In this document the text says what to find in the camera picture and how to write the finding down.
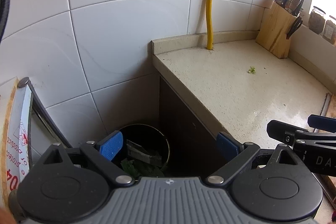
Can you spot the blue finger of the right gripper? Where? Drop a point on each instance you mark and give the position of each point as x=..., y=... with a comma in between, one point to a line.
x=283, y=132
x=322, y=123

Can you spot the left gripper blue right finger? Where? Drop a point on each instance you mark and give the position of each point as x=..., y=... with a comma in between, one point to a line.
x=228, y=146

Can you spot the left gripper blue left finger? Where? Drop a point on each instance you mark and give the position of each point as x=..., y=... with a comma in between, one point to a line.
x=110, y=146

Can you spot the black trash bin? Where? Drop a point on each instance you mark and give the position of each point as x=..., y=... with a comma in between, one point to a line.
x=145, y=151

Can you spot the black kitchen scissors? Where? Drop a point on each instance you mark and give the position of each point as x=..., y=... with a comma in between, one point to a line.
x=294, y=27

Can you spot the small green leaf scrap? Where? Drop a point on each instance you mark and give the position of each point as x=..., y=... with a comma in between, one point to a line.
x=252, y=70

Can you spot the glass jar pale contents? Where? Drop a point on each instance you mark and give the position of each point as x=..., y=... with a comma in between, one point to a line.
x=329, y=32

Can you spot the wooden knife block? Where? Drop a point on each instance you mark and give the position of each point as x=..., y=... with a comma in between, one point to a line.
x=273, y=32

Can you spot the glass jar dark contents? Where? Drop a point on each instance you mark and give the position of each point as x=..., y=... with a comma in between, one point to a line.
x=316, y=20

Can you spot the wooden handled knife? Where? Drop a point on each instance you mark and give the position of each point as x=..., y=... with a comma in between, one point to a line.
x=295, y=7

